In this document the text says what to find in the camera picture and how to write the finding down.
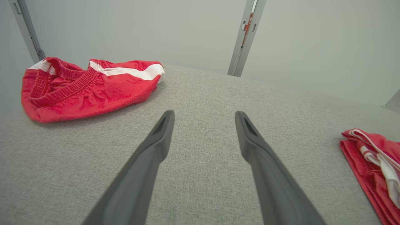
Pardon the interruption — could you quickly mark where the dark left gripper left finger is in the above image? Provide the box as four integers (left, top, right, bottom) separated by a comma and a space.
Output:
82, 110, 175, 225

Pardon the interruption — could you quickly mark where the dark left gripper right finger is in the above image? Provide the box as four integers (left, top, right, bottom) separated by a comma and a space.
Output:
235, 111, 326, 225

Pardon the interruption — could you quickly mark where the red shorts white stripe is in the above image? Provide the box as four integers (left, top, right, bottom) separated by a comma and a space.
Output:
21, 57, 165, 123

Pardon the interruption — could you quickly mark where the red jersey number 23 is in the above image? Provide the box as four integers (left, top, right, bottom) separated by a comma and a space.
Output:
340, 128, 400, 225

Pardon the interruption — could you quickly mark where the grey double partition post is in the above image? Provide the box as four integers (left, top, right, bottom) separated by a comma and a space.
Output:
227, 0, 267, 77

